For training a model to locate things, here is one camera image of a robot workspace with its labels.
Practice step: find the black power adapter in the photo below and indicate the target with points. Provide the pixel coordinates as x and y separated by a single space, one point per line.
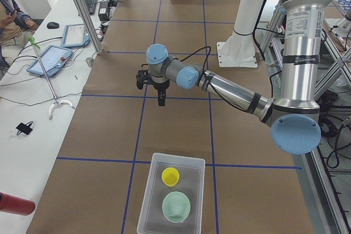
104 11

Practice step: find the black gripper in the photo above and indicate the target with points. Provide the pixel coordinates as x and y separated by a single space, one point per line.
160 87

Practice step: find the yellow plastic cup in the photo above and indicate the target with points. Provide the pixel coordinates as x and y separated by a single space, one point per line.
170 176

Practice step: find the grabber reaching stick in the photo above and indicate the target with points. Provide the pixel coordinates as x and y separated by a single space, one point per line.
58 102

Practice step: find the aluminium frame post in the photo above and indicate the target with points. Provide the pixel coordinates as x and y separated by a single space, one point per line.
84 14

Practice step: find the seated person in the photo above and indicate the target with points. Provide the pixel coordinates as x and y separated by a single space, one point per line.
16 29

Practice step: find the near blue teach pendant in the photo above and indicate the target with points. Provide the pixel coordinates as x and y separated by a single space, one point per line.
53 58

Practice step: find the blue teach pendant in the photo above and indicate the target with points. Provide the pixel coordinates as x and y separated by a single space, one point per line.
75 36
53 58

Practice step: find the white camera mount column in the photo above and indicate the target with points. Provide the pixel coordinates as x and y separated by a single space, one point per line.
239 49

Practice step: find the clear plastic box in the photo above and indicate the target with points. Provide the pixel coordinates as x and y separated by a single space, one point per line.
191 182

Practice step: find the green bowl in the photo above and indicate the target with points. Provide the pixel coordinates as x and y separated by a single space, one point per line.
176 207

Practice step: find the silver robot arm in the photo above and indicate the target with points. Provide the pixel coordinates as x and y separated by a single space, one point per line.
293 117

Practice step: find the black computer mouse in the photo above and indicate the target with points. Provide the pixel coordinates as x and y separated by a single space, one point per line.
53 25

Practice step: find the red bottle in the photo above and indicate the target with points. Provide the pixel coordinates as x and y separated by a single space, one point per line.
15 205

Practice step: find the far blue teach pendant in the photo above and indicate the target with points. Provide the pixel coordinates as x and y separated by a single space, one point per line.
75 36

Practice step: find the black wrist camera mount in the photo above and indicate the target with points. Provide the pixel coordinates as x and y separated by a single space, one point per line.
143 78

